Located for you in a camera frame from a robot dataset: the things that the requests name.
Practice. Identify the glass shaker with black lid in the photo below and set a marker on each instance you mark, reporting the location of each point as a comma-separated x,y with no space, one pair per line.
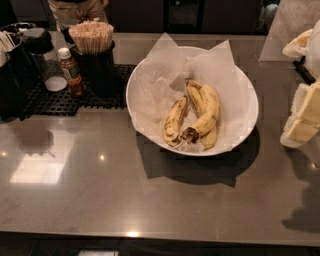
37,42

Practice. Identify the left spotted banana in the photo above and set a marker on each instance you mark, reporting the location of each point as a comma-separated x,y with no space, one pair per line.
173,123

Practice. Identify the white bowl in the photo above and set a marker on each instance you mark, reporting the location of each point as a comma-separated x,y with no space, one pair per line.
246,110

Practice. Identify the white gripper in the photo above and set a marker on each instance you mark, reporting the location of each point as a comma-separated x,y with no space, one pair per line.
315,55

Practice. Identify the white paper liner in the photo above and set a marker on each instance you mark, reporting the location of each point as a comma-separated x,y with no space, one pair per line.
156,86

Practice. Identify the black container at left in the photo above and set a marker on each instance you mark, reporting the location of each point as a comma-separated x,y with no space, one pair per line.
18,74

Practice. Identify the black stand at right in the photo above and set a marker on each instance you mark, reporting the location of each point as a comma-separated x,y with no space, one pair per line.
303,72

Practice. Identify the lower banana underneath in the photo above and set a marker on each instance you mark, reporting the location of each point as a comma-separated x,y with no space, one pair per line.
209,140

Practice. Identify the person in beige clothes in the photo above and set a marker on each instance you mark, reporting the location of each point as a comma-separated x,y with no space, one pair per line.
64,10

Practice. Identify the bundle of wooden chopsticks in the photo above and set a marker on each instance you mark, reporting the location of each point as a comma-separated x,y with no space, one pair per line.
92,37

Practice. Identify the black chopstick holder cup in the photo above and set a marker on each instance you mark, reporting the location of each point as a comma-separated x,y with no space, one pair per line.
99,70

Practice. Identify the black grid mat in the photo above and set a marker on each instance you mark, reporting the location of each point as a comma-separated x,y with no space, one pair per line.
43,102

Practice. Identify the small brown sauce bottle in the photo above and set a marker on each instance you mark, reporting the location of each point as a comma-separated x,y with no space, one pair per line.
71,72

